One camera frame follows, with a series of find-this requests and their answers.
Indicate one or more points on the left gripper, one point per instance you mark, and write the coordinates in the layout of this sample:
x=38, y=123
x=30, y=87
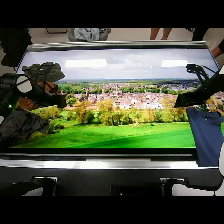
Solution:
x=57, y=101

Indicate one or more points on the blue garment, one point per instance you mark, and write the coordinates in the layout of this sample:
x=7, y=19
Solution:
x=206, y=136

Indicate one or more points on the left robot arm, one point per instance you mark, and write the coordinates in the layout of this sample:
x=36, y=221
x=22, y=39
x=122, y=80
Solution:
x=38, y=95

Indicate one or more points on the heap of clothes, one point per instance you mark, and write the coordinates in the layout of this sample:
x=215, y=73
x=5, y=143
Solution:
x=88, y=34

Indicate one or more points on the silver frame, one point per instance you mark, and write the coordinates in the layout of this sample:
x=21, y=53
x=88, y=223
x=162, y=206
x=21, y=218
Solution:
x=100, y=164

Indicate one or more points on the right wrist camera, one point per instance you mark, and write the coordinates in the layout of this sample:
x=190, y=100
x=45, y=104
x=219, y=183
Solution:
x=195, y=70

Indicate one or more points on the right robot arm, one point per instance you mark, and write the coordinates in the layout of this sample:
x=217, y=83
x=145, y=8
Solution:
x=210, y=89

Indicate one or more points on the dark grey garment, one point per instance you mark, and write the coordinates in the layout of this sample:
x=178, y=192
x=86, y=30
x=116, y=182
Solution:
x=23, y=125

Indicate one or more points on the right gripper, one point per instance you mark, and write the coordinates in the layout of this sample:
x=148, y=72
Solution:
x=186, y=99

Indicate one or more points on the brown T-shirt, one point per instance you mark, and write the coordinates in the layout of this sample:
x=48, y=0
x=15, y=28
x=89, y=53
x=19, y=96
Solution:
x=26, y=104

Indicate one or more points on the black garment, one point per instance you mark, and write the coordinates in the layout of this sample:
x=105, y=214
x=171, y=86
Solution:
x=13, y=45

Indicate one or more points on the person's legs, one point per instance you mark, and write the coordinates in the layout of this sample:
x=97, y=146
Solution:
x=160, y=32

